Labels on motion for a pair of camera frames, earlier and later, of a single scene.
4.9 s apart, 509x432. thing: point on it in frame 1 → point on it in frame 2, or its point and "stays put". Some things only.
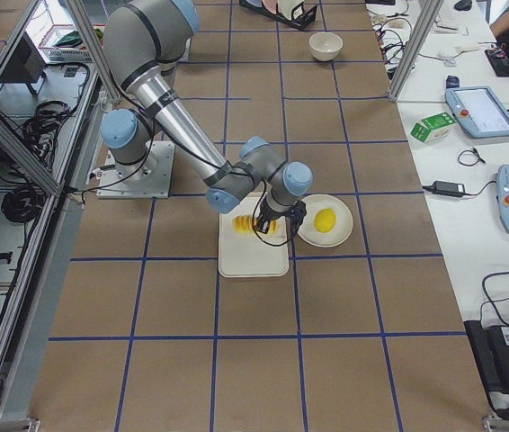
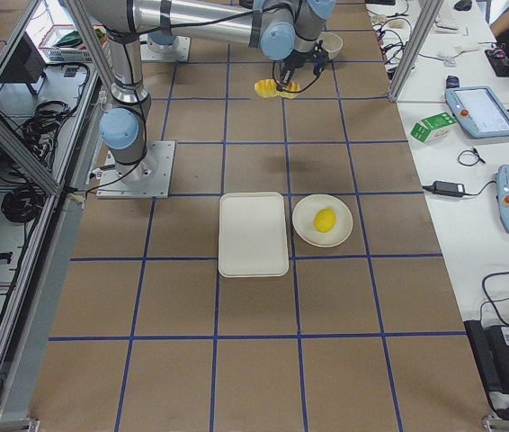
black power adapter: x=448 y=188 stays put
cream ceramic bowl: x=325 y=46 stays put
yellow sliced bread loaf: x=244 y=224 → x=268 y=88
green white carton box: x=433 y=127 stays put
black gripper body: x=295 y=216 → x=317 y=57
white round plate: x=343 y=226 stays put
